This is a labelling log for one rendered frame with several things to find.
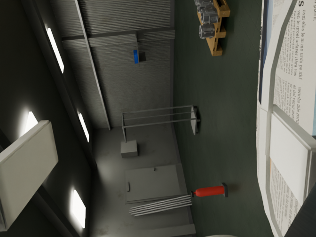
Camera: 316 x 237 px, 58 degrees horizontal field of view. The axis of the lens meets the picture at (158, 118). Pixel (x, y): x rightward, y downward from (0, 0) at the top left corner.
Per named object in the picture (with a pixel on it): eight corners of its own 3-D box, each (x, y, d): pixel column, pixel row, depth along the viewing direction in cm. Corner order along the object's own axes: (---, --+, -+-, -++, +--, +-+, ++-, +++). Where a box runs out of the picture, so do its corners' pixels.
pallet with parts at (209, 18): (231, 5, 357) (205, 8, 355) (222, 57, 417) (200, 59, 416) (209, -32, 430) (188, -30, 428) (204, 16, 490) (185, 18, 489)
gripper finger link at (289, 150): (309, 149, 12) (328, 148, 12) (264, 104, 18) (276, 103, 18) (303, 211, 13) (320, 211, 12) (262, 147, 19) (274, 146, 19)
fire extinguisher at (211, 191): (229, 193, 461) (193, 198, 457) (226, 200, 481) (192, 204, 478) (225, 178, 477) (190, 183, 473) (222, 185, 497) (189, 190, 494)
